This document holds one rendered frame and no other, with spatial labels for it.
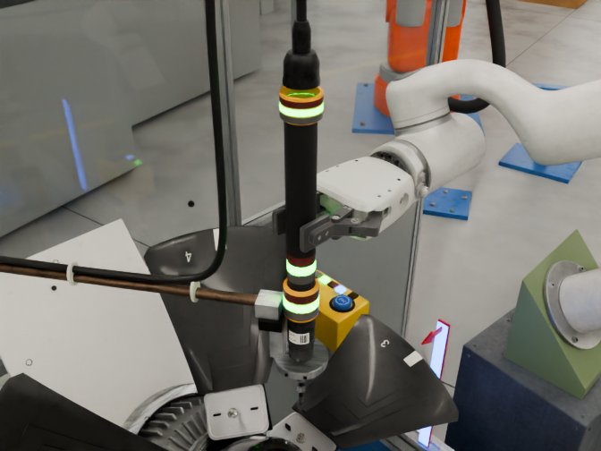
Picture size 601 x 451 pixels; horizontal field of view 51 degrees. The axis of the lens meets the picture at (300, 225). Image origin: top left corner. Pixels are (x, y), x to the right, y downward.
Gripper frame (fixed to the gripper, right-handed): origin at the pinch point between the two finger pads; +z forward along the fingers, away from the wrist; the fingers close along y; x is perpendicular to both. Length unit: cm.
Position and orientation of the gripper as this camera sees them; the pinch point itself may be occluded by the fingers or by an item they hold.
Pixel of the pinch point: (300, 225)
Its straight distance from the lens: 69.8
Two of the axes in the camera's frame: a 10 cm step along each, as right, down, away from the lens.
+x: 0.0, -8.4, -5.5
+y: -6.9, -3.9, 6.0
